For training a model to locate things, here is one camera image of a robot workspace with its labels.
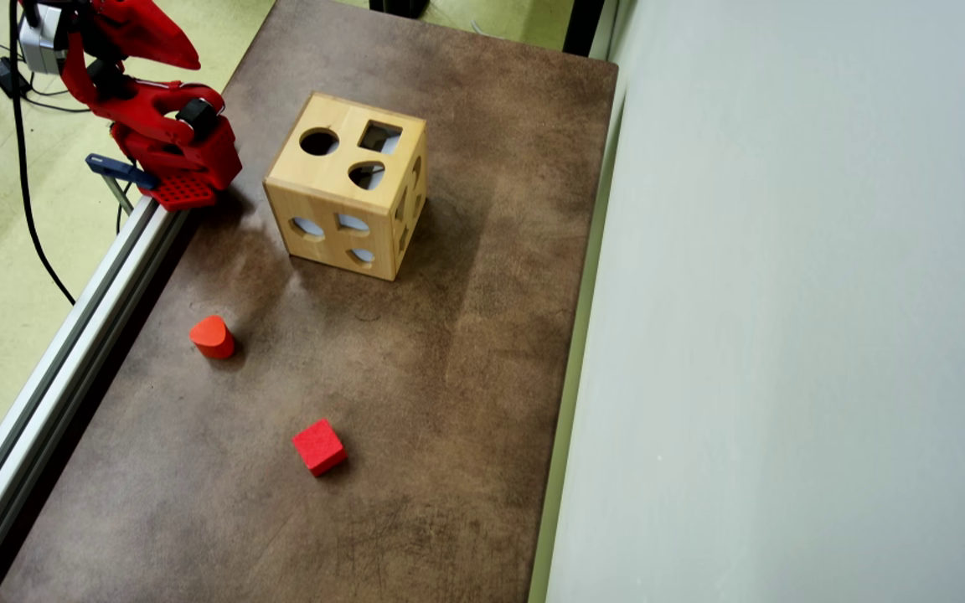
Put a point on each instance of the red robot arm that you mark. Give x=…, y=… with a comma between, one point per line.
x=156, y=117

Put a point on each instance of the aluminium profile rail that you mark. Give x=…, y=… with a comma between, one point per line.
x=47, y=394

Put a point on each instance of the red cube block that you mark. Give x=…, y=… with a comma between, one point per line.
x=319, y=448

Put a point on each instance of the dark vertical post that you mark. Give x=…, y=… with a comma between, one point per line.
x=583, y=25

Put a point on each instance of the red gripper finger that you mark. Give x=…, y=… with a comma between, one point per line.
x=152, y=33

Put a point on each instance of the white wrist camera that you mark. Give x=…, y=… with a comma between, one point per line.
x=38, y=42

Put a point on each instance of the wooden shape sorter box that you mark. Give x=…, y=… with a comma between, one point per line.
x=323, y=180

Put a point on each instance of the black foot on floor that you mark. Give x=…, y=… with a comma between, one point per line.
x=399, y=7

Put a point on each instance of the blue clamp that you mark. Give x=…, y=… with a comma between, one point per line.
x=118, y=170

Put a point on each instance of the red teardrop block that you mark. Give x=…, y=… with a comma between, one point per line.
x=213, y=339

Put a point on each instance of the black power adapter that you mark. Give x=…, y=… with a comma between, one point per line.
x=3, y=77

